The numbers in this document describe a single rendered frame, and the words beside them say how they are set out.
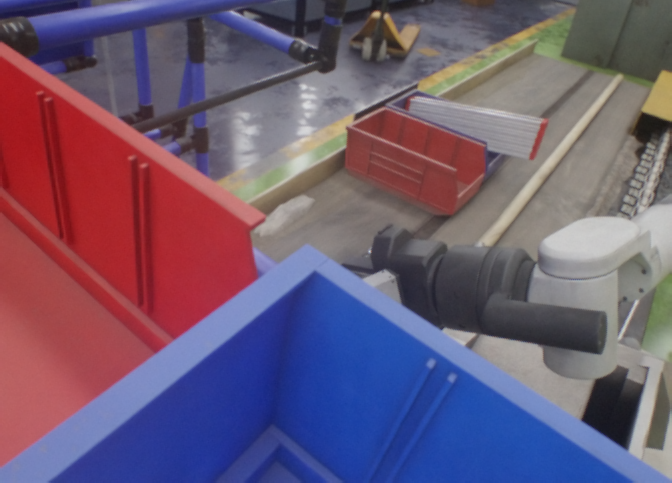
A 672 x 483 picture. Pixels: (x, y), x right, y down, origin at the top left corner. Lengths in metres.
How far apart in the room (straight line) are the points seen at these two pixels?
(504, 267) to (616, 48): 5.86
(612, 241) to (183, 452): 0.38
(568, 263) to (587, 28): 5.82
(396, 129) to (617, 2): 4.85
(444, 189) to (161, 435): 1.14
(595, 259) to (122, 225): 0.35
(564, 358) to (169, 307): 0.34
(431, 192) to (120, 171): 1.09
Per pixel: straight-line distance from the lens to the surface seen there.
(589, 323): 0.43
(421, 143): 1.46
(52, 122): 0.30
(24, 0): 1.05
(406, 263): 0.52
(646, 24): 6.22
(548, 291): 0.47
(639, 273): 0.56
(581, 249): 0.46
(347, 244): 1.16
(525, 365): 0.74
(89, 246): 0.33
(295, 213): 1.21
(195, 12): 0.62
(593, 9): 6.20
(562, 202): 1.56
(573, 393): 0.72
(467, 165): 1.42
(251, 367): 0.21
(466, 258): 0.50
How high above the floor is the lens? 1.46
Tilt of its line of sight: 36 degrees down
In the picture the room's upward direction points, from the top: 7 degrees clockwise
